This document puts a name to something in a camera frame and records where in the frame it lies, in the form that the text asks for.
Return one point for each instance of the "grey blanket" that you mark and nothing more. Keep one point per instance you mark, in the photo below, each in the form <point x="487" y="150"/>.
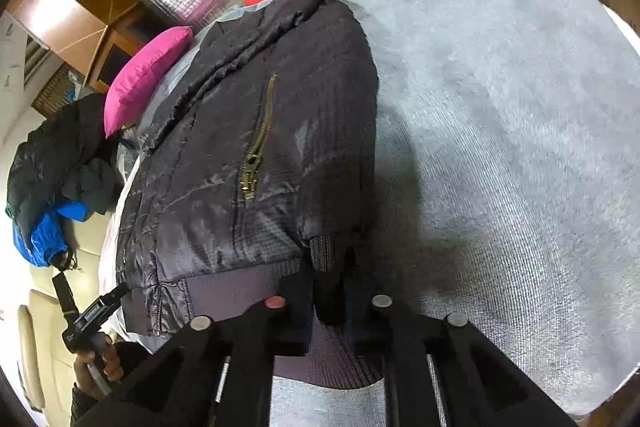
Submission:
<point x="500" y="107"/>

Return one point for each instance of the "blue garment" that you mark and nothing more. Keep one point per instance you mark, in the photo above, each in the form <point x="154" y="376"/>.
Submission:
<point x="42" y="237"/>

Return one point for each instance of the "beige leather sofa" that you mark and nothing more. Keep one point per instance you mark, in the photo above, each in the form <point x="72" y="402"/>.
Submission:
<point x="47" y="322"/>

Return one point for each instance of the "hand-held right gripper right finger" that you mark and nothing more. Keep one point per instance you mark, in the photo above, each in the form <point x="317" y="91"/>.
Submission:
<point x="381" y="324"/>

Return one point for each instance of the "black puffer jacket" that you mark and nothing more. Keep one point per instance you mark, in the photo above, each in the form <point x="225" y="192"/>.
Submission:
<point x="45" y="157"/>

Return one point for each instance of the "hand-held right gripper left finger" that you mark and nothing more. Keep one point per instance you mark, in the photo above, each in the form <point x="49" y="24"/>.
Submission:
<point x="280" y="324"/>

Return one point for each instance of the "dark quilted zip jacket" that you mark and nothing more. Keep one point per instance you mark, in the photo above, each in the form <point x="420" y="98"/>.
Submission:
<point x="225" y="147"/>

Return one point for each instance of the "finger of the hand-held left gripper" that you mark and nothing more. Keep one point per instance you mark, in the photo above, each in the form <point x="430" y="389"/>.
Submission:
<point x="102" y="302"/>
<point x="65" y="294"/>

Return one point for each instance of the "pink pillow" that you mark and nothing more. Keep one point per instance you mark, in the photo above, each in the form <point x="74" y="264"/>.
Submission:
<point x="142" y="72"/>

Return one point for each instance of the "wooden cabinet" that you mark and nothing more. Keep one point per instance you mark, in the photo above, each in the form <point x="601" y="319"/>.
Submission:
<point x="65" y="17"/>

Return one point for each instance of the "person's left hand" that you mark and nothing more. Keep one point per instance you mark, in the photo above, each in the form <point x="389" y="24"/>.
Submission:
<point x="112" y="364"/>

